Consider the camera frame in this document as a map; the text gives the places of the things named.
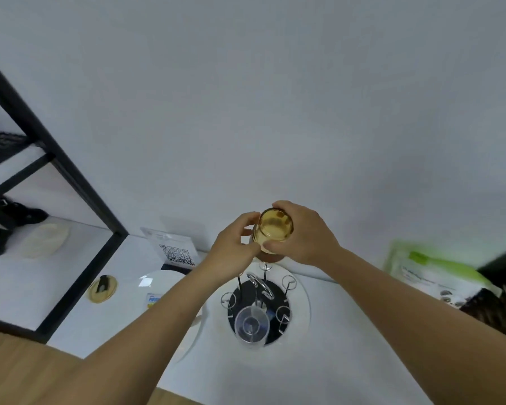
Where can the clear glass cup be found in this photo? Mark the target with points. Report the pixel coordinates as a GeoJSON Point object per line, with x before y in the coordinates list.
{"type": "Point", "coordinates": [251, 326]}

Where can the blue sticker label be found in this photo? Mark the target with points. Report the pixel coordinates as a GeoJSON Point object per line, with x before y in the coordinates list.
{"type": "Point", "coordinates": [153, 301]}

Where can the amber glass cup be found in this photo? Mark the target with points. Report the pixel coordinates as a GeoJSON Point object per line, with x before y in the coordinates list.
{"type": "Point", "coordinates": [274, 227]}

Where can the black mesh shelf panel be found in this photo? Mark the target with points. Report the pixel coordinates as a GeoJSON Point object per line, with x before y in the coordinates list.
{"type": "Point", "coordinates": [0, 145]}

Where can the dark brown bag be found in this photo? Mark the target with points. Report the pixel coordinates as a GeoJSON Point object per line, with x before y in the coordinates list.
{"type": "Point", "coordinates": [489, 312]}

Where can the person's left forearm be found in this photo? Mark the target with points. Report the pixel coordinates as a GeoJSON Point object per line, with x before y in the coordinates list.
{"type": "Point", "coordinates": [143, 341]}

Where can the small black clip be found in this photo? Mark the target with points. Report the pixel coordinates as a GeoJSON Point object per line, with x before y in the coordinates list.
{"type": "Point", "coordinates": [103, 283]}

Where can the person's right hand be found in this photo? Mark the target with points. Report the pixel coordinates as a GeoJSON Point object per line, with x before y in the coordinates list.
{"type": "Point", "coordinates": [310, 238]}

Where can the person's left hand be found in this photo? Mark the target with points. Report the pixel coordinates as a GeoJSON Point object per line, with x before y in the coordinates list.
{"type": "Point", "coordinates": [230, 248]}

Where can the cream round cushion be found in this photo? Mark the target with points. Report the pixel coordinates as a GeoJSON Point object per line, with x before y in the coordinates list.
{"type": "Point", "coordinates": [46, 241]}

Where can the green and white packet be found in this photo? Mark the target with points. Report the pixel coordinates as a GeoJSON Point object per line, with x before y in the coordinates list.
{"type": "Point", "coordinates": [430, 269]}

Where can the white round plate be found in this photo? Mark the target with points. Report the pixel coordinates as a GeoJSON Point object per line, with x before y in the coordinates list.
{"type": "Point", "coordinates": [160, 282]}

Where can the black bag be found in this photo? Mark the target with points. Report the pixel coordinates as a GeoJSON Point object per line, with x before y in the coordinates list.
{"type": "Point", "coordinates": [8, 217]}

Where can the small yellow dish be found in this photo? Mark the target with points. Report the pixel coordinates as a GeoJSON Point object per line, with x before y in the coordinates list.
{"type": "Point", "coordinates": [93, 293]}

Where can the black box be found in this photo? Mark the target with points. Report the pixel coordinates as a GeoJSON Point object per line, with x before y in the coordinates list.
{"type": "Point", "coordinates": [504, 259]}

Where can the person's right forearm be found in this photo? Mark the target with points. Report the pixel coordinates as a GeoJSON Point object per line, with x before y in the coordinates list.
{"type": "Point", "coordinates": [413, 333]}

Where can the person's right thumb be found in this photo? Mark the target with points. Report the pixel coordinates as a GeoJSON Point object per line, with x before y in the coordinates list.
{"type": "Point", "coordinates": [274, 248]}

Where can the person's left thumb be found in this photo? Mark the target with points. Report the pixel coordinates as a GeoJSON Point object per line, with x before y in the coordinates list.
{"type": "Point", "coordinates": [253, 247]}

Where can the clear acrylic sign stand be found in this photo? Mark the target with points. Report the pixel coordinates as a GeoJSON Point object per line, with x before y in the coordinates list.
{"type": "Point", "coordinates": [175, 248]}

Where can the black metal shelf frame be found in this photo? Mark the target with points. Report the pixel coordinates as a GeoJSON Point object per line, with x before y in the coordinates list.
{"type": "Point", "coordinates": [74, 181]}

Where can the white round tray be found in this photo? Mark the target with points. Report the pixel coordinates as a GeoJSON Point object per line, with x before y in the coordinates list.
{"type": "Point", "coordinates": [299, 312]}

